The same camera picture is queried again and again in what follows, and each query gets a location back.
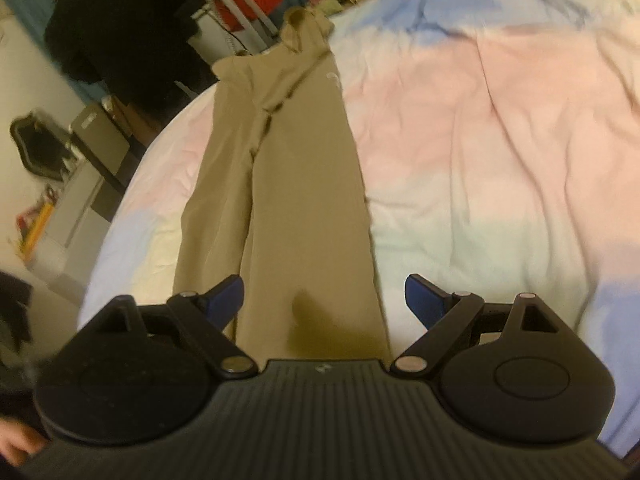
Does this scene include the black bag on floor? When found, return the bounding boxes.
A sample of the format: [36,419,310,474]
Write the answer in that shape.
[10,110,76,183]

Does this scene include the grey storage cabinet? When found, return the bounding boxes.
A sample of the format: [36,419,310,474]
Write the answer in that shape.
[30,102,138,281]

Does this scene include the beige pants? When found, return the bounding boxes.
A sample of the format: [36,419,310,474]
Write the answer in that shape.
[172,6,393,361]

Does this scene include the pastel tie-dye bed sheet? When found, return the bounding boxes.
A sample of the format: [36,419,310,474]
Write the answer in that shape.
[77,0,640,461]

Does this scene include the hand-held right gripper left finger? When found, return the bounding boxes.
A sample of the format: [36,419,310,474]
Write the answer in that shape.
[90,275,260,379]

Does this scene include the black hanging coat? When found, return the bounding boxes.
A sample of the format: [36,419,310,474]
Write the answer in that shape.
[44,0,218,121]

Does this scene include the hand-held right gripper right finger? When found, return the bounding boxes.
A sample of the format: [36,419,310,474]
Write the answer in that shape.
[389,274,561,376]

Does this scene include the yellow and red box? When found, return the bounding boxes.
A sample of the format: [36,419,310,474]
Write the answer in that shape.
[15,185,58,261]

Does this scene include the person's left hand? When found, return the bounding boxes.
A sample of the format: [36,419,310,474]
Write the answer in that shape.
[0,417,48,467]

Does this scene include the white metal rack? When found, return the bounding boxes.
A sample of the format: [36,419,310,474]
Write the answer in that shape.
[192,0,281,56]

